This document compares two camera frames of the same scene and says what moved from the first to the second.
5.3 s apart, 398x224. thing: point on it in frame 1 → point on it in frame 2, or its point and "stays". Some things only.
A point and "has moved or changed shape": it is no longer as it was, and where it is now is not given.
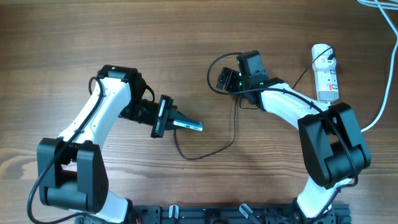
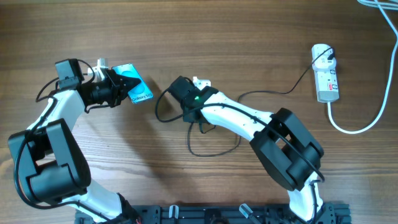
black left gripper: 165,111 → 119,91
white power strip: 327,83 stays
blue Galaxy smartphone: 196,126 has moved or changed shape
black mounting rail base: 337,214 stays
